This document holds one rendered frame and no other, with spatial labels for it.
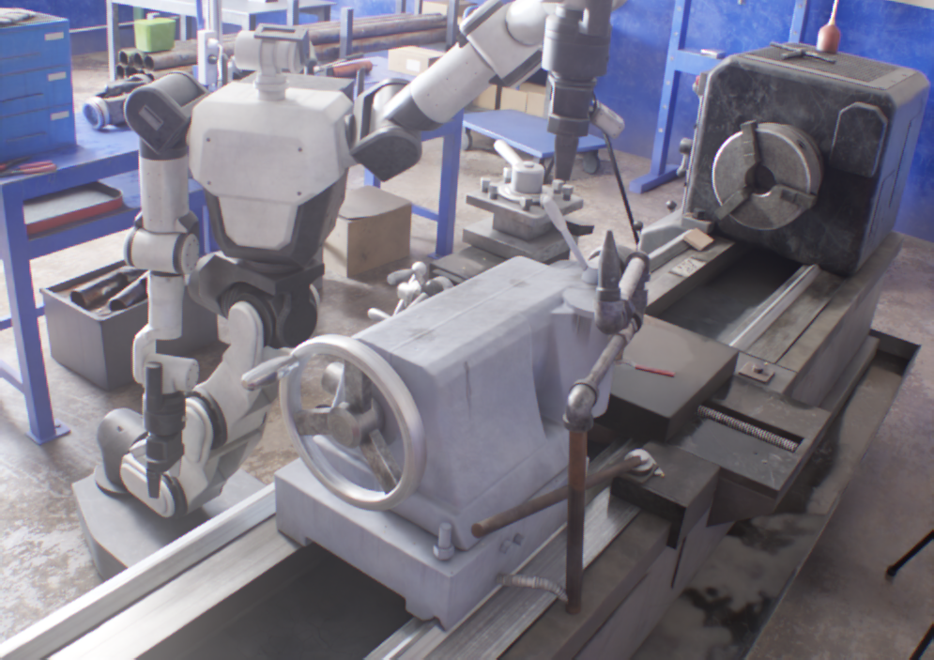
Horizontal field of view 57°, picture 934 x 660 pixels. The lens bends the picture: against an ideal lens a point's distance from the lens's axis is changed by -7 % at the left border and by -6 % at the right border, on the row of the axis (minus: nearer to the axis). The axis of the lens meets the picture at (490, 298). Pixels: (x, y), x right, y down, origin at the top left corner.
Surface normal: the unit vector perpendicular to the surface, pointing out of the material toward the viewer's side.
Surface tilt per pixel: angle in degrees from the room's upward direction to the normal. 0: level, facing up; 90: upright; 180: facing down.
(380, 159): 117
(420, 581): 90
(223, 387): 90
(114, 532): 0
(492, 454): 66
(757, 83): 90
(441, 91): 98
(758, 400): 0
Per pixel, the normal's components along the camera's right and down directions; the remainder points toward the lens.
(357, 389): -0.60, 0.44
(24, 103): 0.81, 0.32
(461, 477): 0.78, -0.07
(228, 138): -0.11, 0.43
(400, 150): 0.03, 0.80
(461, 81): -0.31, 0.52
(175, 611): 0.09, -0.90
